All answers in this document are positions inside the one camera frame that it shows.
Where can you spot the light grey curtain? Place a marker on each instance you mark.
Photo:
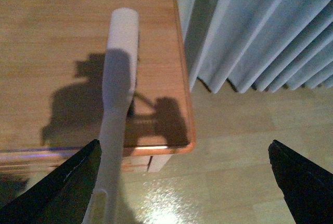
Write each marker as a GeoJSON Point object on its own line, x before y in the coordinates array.
{"type": "Point", "coordinates": [261, 44]}

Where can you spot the beige hand brush black bristles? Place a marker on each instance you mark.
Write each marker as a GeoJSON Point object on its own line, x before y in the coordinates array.
{"type": "Point", "coordinates": [118, 87]}

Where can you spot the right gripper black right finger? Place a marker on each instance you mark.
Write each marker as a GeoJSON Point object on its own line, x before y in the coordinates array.
{"type": "Point", "coordinates": [307, 187]}

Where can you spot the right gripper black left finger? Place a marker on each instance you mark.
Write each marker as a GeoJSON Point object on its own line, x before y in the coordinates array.
{"type": "Point", "coordinates": [63, 195]}

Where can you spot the wooden nightstand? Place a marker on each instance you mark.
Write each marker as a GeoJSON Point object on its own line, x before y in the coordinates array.
{"type": "Point", "coordinates": [52, 55]}

